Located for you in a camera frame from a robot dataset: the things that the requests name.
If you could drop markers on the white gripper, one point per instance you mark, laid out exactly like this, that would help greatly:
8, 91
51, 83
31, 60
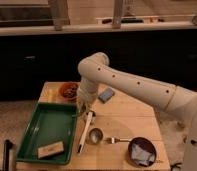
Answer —
87, 93

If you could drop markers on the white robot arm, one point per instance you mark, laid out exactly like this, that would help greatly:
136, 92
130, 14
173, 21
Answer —
170, 98

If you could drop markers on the green plastic tray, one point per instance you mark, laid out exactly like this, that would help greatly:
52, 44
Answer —
49, 123

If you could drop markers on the red bowl with beans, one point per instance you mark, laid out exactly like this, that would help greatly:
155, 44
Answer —
68, 91

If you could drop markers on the blue sponge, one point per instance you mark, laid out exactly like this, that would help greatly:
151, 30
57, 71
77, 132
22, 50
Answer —
107, 94

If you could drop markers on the silver fork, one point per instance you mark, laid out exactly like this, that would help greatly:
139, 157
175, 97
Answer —
114, 140

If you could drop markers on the wooden block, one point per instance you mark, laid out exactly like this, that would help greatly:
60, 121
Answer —
51, 149

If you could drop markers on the dark bowl with cloth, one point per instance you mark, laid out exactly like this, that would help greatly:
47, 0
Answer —
141, 152

